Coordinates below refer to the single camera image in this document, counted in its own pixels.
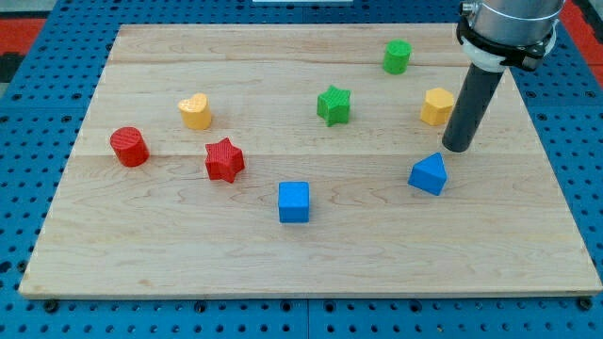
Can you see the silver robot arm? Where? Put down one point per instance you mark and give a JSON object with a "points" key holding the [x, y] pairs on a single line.
{"points": [[497, 34]]}

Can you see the wooden board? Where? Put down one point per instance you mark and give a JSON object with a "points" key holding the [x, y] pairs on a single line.
{"points": [[164, 230]]}

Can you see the blue cube block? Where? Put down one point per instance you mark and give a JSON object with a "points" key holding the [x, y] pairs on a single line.
{"points": [[294, 202]]}

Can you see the green star block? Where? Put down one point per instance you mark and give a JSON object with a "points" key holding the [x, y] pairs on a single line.
{"points": [[333, 105]]}

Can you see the red star block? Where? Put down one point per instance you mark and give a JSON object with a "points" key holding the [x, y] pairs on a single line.
{"points": [[223, 160]]}

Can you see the yellow heart block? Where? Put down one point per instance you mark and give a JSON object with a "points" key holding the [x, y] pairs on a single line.
{"points": [[195, 112]]}

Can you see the blue pentagon block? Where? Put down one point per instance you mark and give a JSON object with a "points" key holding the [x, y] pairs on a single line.
{"points": [[429, 174]]}

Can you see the green cylinder block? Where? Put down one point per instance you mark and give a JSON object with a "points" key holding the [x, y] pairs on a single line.
{"points": [[396, 56]]}

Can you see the yellow hexagon block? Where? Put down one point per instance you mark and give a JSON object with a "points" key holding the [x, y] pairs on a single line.
{"points": [[437, 106]]}

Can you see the red cylinder block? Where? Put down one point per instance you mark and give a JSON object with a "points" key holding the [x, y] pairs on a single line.
{"points": [[129, 146]]}

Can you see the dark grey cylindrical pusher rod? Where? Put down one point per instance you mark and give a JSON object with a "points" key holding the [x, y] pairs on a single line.
{"points": [[474, 98]]}

